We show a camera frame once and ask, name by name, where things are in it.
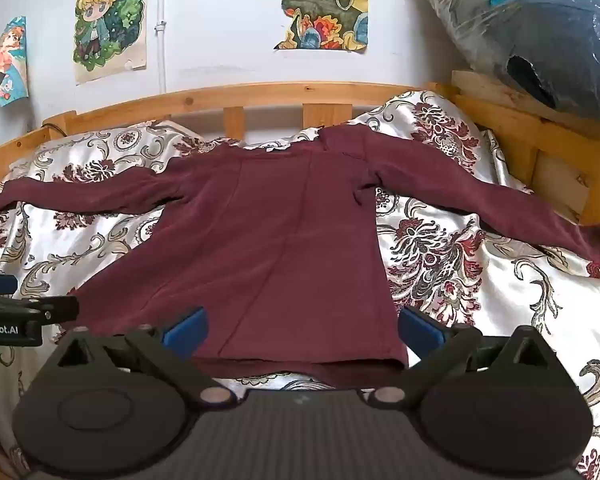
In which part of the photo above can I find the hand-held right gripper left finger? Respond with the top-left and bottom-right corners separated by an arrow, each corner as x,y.
47,306 -> 236,408

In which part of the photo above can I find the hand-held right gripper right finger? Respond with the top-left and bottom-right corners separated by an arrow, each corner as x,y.
365,306 -> 561,407

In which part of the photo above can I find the maroon long-sleeved shirt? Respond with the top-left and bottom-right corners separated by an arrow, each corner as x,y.
0,125 -> 600,376

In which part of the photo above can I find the floral satin blanket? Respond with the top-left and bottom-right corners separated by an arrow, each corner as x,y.
0,90 -> 600,480

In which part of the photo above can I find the small orange cartoon poster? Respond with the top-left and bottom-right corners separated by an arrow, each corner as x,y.
0,16 -> 30,108

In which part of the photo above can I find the blond cartoon character poster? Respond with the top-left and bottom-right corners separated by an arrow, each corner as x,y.
72,0 -> 148,85

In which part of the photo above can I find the plastic-wrapped dark bedding bundle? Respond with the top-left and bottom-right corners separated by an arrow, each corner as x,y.
405,0 -> 600,126

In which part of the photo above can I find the colourful landscape cartoon poster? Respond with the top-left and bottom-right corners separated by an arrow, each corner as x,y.
265,0 -> 371,53

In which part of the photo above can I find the wooden bed frame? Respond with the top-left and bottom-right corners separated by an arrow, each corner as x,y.
0,69 -> 600,241

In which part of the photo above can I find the white wall pipe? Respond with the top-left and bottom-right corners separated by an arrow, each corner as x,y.
154,0 -> 170,95

